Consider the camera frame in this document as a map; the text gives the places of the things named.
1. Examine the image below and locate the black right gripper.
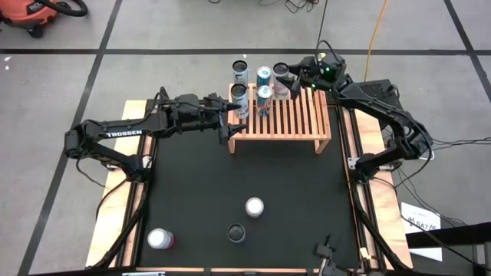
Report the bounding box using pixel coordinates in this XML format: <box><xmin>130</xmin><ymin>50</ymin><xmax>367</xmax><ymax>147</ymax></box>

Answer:
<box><xmin>275</xmin><ymin>55</ymin><xmax>346</xmax><ymax>99</ymax></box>

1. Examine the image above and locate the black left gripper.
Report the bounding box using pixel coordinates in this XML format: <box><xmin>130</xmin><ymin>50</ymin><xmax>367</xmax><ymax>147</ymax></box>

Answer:
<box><xmin>170</xmin><ymin>94</ymin><xmax>249</xmax><ymax>146</ymax></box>

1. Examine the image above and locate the Celsius Peach Vibe can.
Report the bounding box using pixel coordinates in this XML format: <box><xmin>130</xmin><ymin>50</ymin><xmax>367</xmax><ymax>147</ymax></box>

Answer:
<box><xmin>272</xmin><ymin>61</ymin><xmax>292</xmax><ymax>100</ymax></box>

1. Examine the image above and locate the Celsius Arctic Vibe can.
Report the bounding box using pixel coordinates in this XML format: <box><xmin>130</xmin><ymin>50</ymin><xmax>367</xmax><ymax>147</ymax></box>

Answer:
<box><xmin>231</xmin><ymin>59</ymin><xmax>249</xmax><ymax>87</ymax></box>
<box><xmin>229</xmin><ymin>83</ymin><xmax>250</xmax><ymax>120</ymax></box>

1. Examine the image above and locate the blue silver Red Bull can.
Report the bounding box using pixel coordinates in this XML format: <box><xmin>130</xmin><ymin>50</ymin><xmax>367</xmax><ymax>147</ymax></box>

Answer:
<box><xmin>255</xmin><ymin>65</ymin><xmax>272</xmax><ymax>88</ymax></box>
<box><xmin>255</xmin><ymin>84</ymin><xmax>274</xmax><ymax>117</ymax></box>

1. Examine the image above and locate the dark can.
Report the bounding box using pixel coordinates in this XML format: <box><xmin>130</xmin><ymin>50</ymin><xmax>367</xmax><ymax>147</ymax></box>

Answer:
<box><xmin>226</xmin><ymin>223</ymin><xmax>246</xmax><ymax>244</ymax></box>

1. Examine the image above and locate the wooden slatted shelf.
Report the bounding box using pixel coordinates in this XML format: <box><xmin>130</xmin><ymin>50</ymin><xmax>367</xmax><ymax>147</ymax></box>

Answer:
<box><xmin>228</xmin><ymin>82</ymin><xmax>333</xmax><ymax>155</ymax></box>

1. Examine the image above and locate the black computer case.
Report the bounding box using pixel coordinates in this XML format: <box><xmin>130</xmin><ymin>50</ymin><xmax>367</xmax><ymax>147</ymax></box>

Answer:
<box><xmin>347</xmin><ymin>79</ymin><xmax>404</xmax><ymax>130</ymax></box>

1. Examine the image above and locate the pink and silver can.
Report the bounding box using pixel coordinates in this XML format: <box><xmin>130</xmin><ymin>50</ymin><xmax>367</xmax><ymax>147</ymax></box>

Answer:
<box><xmin>245</xmin><ymin>197</ymin><xmax>265</xmax><ymax>219</ymax></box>

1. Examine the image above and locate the red can white lid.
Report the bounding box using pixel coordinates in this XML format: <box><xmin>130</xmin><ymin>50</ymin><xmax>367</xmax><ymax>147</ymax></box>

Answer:
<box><xmin>147</xmin><ymin>228</ymin><xmax>176</xmax><ymax>251</ymax></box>

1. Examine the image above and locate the white paper sign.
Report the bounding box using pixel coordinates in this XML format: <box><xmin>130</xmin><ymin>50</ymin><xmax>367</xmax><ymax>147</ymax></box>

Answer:
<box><xmin>400</xmin><ymin>202</ymin><xmax>443</xmax><ymax>262</ymax></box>

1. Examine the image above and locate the black beam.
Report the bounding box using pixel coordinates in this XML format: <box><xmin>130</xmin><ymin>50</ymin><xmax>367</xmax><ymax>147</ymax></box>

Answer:
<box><xmin>405</xmin><ymin>221</ymin><xmax>491</xmax><ymax>250</ymax></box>

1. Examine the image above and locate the orange shop vacuum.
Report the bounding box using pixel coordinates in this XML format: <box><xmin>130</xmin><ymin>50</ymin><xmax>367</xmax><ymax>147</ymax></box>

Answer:
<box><xmin>0</xmin><ymin>0</ymin><xmax>58</xmax><ymax>38</ymax></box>

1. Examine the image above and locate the black hanging cable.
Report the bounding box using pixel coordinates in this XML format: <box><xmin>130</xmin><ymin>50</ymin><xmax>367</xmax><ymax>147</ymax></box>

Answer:
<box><xmin>315</xmin><ymin>0</ymin><xmax>329</xmax><ymax>54</ymax></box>

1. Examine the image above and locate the yellow hanging cable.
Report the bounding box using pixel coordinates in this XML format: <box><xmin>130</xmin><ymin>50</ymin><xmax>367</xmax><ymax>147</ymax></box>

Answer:
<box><xmin>363</xmin><ymin>0</ymin><xmax>390</xmax><ymax>80</ymax></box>

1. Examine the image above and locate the black aluminium rig frame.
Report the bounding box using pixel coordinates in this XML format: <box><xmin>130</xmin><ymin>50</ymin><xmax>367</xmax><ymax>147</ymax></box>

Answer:
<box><xmin>91</xmin><ymin>97</ymin><xmax>414</xmax><ymax>276</ymax></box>

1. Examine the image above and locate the black vacuum hose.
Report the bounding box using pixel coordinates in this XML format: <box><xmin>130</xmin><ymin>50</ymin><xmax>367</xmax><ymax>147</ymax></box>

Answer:
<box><xmin>38</xmin><ymin>0</ymin><xmax>89</xmax><ymax>18</ymax></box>

